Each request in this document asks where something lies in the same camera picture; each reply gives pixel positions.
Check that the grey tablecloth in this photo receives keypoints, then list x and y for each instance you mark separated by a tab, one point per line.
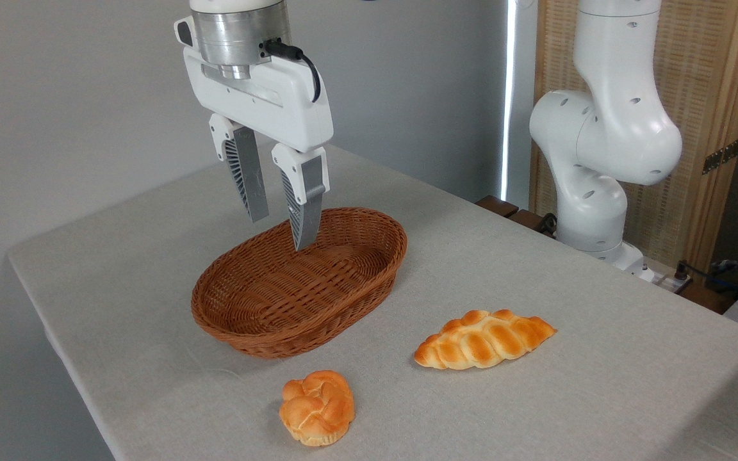
535	397

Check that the metal screen hinge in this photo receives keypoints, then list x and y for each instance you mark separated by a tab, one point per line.
721	156

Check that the round knotted bread roll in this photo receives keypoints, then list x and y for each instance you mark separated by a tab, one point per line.
316	410

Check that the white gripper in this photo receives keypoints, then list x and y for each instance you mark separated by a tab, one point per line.
266	102

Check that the brown oval wicker basket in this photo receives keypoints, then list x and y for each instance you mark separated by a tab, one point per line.
279	301

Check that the wooden rattan folding screen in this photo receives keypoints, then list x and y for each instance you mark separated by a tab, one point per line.
708	83

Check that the long braided bread loaf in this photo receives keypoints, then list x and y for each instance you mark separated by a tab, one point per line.
481	340

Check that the dark brown wooden blocks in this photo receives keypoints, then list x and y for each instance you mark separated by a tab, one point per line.
513	212

